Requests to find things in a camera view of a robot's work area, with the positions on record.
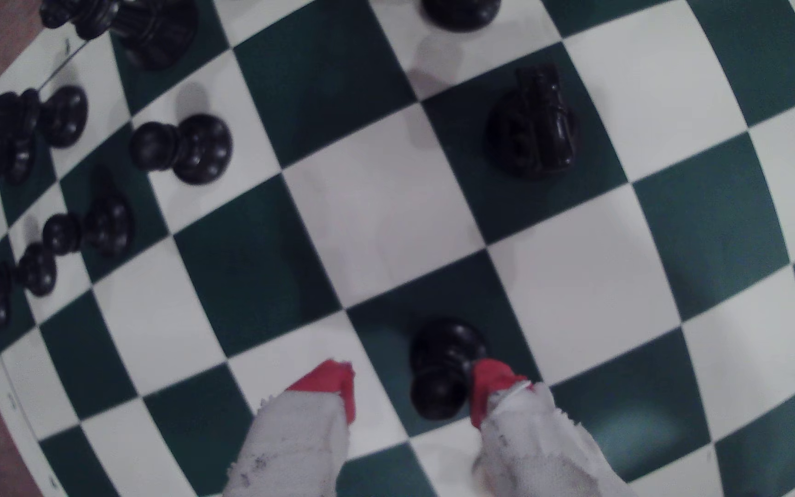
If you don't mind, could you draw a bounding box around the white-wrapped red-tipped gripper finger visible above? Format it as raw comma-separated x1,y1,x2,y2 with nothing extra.
469,358,638,497
224,359,357,497

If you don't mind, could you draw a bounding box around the green and white chess board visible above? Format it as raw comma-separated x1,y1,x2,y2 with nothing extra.
0,0,795,497

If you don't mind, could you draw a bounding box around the black chess knight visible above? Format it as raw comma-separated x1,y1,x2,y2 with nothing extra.
484,64,582,182

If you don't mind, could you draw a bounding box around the large black chess piece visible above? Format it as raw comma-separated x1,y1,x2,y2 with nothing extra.
39,0,200,70

